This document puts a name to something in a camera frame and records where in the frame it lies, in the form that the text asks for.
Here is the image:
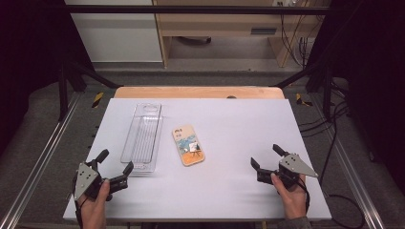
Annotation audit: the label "black floor cable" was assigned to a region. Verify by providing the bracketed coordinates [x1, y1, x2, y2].
[299, 79, 367, 229]

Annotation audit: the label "aluminium rail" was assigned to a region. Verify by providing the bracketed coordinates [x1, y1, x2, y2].
[0, 92, 81, 229]
[309, 94, 387, 229]

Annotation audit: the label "clear plastic packaging box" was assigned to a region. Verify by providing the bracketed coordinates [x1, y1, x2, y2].
[119, 102, 164, 175]

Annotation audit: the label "light wooden desk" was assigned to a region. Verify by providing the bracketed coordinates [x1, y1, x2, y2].
[152, 0, 330, 69]

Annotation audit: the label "black horizontal frame bar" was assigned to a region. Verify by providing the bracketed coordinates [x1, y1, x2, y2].
[63, 4, 330, 15]

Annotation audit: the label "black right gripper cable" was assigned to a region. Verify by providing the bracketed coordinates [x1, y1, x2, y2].
[299, 177, 311, 215]

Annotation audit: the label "person's right hand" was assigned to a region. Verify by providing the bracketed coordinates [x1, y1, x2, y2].
[270, 173, 309, 220]

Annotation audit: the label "person's left hand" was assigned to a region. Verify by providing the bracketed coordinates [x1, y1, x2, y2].
[77, 178, 111, 224]

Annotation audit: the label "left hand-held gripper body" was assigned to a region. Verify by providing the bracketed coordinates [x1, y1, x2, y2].
[74, 159, 129, 201]

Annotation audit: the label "wooden table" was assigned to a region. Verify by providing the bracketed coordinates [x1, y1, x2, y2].
[114, 85, 286, 100]

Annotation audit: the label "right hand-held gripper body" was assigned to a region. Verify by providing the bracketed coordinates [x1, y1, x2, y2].
[257, 153, 319, 189]

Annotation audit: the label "black curtain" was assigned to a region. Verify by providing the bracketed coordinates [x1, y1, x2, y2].
[0, 0, 94, 156]
[305, 0, 405, 195]

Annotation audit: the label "hanging black cables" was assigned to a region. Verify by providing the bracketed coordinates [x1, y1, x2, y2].
[279, 1, 318, 69]

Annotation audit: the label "white cabinet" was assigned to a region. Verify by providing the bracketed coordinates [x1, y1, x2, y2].
[64, 0, 163, 63]

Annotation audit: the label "black metal stand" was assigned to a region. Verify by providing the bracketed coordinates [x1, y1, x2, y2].
[57, 58, 122, 122]
[272, 58, 334, 120]

